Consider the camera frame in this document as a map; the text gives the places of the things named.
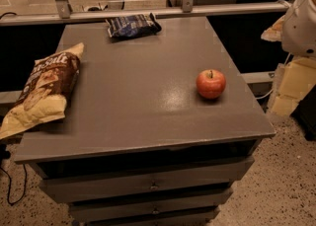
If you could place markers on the red apple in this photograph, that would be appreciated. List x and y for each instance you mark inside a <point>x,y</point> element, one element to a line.
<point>210,83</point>

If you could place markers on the brown and cream chip bag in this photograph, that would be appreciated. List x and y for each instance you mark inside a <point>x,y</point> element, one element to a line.
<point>46,92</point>

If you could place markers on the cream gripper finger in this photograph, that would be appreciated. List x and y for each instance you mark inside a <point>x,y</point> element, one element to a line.
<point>292,83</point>
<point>273,33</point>

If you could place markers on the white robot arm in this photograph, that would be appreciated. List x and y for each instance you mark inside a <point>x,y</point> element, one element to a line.
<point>296,30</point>

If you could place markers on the grey metal rail frame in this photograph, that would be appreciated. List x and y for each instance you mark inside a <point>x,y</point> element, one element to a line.
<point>131,9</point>

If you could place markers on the grey drawer cabinet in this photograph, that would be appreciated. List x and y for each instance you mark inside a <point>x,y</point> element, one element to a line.
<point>139,145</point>

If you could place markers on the blue chip bag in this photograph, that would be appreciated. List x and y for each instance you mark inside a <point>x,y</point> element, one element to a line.
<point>134,26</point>

